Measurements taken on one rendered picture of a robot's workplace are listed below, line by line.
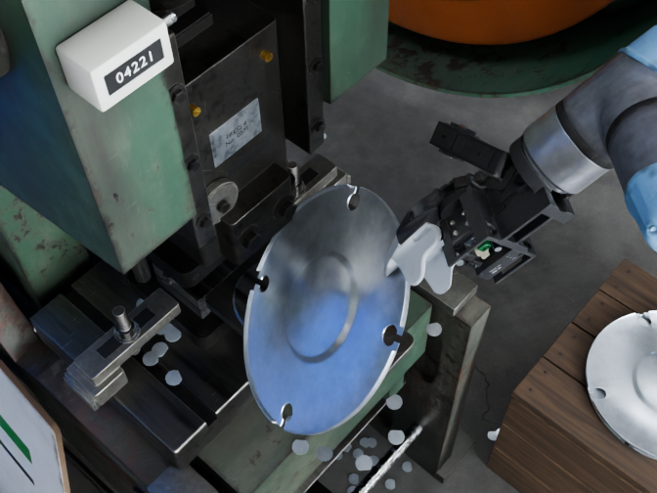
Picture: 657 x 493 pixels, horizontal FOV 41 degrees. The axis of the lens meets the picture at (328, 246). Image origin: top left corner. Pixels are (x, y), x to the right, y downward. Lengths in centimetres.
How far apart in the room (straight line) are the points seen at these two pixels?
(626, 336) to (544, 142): 93
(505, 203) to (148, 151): 33
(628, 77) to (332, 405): 45
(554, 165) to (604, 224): 150
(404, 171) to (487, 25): 123
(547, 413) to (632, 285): 33
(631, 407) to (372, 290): 77
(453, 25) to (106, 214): 54
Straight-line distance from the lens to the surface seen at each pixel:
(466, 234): 82
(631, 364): 164
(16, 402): 142
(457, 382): 147
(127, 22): 65
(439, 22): 113
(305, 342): 100
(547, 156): 78
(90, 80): 63
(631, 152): 71
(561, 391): 159
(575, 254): 219
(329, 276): 99
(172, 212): 84
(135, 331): 116
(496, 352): 201
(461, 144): 86
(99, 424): 127
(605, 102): 75
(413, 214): 86
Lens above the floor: 174
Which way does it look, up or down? 55 degrees down
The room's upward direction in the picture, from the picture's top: 1 degrees counter-clockwise
